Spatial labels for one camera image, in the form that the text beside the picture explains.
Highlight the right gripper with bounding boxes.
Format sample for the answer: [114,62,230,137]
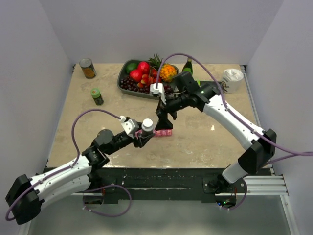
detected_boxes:
[155,92,189,132]

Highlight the pink weekly pill organizer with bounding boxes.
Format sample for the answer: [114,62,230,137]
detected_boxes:
[135,129,173,137]

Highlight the white-capped pill bottle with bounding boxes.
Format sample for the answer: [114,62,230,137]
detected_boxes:
[141,118,154,137]

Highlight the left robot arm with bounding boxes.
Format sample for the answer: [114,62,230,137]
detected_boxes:
[5,118,154,225]

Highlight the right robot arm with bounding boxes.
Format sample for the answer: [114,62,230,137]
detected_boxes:
[150,72,277,192]

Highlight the pineapple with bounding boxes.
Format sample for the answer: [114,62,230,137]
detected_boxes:
[149,54,178,83]

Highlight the dark grapes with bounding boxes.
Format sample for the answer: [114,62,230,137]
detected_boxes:
[119,76,175,96]

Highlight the red apple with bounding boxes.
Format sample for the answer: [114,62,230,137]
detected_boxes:
[130,69,143,83]

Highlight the red pomegranate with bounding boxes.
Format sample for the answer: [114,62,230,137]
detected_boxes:
[137,61,150,74]

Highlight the green glass bottle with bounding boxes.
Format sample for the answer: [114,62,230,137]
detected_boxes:
[182,57,193,75]

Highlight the black and green box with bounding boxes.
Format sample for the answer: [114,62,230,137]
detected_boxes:
[197,80,220,93]

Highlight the green lime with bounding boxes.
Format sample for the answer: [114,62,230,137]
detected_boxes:
[125,63,137,74]

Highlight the grey fruit tray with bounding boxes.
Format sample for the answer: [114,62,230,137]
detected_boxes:
[117,60,179,99]

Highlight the green-lidded spice jar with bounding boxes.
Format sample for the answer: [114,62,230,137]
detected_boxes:
[90,88,104,106]

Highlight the tin can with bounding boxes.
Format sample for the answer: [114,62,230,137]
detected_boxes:
[79,58,96,79]

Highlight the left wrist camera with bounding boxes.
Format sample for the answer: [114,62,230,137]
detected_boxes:
[120,116,139,138]

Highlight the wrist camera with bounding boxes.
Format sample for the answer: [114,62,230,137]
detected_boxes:
[120,116,139,138]
[149,83,166,105]

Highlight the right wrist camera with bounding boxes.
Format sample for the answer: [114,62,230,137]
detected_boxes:
[149,83,166,105]

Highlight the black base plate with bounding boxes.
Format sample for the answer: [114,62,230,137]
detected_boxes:
[41,167,272,205]

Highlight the lower purple cable loop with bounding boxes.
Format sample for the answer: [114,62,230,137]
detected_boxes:
[82,184,133,217]

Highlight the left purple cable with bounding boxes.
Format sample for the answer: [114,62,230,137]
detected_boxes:
[5,109,123,221]

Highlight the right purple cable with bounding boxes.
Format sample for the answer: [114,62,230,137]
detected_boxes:
[156,53,313,165]

